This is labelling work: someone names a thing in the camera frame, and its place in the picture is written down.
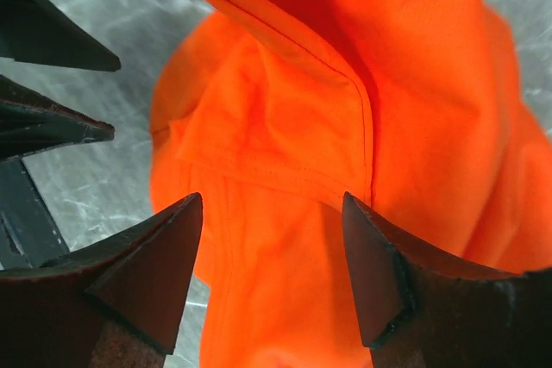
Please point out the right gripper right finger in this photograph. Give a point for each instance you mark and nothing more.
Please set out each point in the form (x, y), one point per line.
(419, 306)

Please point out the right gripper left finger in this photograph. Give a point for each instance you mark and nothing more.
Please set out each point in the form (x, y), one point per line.
(116, 303)

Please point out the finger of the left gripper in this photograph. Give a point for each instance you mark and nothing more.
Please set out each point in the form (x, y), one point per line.
(37, 32)

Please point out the orange t-shirt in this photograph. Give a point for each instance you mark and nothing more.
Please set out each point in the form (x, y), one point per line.
(272, 110)

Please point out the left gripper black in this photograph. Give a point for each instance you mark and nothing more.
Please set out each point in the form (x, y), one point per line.
(31, 124)

